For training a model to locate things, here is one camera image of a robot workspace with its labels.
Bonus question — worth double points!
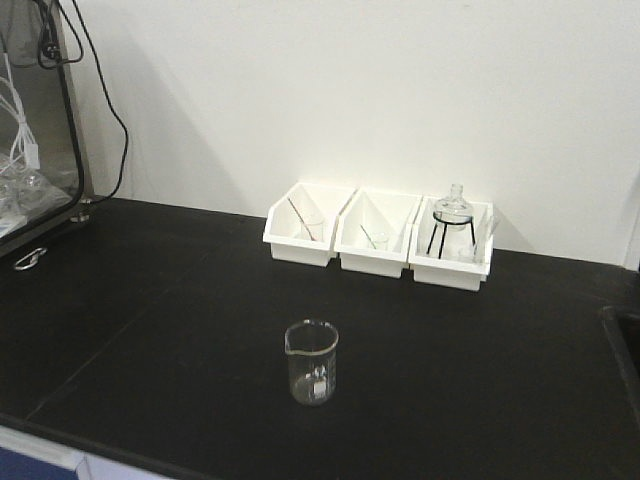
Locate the clear glass beaker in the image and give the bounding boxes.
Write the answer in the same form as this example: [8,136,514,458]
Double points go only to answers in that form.
[284,319,339,406]

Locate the small beaker in left bin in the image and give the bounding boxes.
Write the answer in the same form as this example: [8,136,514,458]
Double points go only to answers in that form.
[300,215,325,242]

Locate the small beaker in bin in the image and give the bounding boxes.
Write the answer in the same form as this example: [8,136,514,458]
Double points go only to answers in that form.
[369,232,390,251]
[300,215,325,242]

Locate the left white storage bin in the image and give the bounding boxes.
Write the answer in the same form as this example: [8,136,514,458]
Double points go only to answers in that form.
[263,182,357,267]

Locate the white storage bin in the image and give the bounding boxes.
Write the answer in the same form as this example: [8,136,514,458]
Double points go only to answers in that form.
[335,188,423,278]
[263,182,357,267]
[408,197,494,291]

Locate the stirring rod in middle bin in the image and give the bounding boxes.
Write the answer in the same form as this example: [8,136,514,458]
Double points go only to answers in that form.
[359,224,377,250]

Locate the stirring rod in bin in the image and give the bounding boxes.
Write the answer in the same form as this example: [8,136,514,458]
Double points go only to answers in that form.
[359,224,377,250]
[287,197,317,241]

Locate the middle white storage bin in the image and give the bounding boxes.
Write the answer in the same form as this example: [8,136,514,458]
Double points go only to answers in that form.
[335,188,423,278]

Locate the stirring rod in left bin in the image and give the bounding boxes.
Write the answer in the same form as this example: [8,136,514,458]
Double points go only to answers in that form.
[287,197,317,241]

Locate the small beaker in middle bin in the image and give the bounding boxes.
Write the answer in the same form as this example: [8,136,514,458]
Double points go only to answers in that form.
[369,232,390,251]

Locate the right white storage bin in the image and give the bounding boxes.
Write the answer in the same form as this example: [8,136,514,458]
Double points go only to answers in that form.
[408,197,494,291]

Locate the round glass flask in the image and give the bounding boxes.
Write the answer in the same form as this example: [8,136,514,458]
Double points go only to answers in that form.
[433,184,474,226]

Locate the black tripod stand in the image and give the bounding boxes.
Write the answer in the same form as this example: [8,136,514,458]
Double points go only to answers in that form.
[426,212,477,259]

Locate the glass tube in right bin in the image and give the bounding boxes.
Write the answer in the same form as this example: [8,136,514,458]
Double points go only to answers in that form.
[473,215,499,264]

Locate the glass enclosure with black frame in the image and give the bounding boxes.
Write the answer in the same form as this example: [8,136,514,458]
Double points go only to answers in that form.
[1,1,87,255]

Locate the metal latch handle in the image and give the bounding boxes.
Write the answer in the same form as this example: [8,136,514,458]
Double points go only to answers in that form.
[13,247,48,272]

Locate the white cables inside enclosure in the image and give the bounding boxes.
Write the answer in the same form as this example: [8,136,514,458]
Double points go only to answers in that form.
[0,29,42,177]

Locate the black hanging cable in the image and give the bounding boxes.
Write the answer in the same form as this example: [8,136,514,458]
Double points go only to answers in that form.
[32,0,130,201]

